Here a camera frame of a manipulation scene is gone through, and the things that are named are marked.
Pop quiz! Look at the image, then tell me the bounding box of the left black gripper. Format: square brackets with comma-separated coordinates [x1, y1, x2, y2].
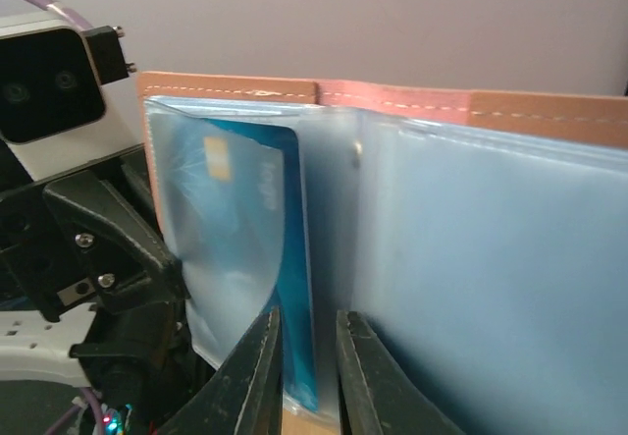
[1, 144, 189, 322]

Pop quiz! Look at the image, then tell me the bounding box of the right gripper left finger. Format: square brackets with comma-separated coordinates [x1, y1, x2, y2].
[157, 306, 283, 435]

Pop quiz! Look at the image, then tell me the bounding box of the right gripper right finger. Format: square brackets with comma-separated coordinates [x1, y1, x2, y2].
[336, 310, 462, 435]

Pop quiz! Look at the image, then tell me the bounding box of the blue VIP card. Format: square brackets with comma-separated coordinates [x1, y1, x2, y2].
[149, 114, 318, 410]

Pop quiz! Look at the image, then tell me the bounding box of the pink card holder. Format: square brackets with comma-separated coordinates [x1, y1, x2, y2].
[137, 72, 627, 434]

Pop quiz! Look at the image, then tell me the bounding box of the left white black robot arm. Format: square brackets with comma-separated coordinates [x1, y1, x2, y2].
[1, 145, 213, 434]

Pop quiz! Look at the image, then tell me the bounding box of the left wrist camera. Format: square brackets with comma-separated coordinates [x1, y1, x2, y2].
[1, 13, 137, 180]

